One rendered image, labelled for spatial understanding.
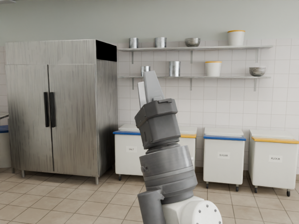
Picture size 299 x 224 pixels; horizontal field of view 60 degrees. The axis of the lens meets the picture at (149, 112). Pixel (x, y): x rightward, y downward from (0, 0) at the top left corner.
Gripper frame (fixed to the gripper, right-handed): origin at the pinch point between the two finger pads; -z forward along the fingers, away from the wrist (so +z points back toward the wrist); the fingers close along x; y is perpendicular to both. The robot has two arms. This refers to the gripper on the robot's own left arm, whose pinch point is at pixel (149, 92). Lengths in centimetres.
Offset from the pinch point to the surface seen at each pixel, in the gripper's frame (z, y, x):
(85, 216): 52, 22, -277
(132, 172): 18, -52, -340
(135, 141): -24, -62, -321
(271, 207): 95, -192, -246
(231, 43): -124, -212, -249
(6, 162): -48, 139, -452
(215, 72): -93, -187, -271
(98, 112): -72, -17, -307
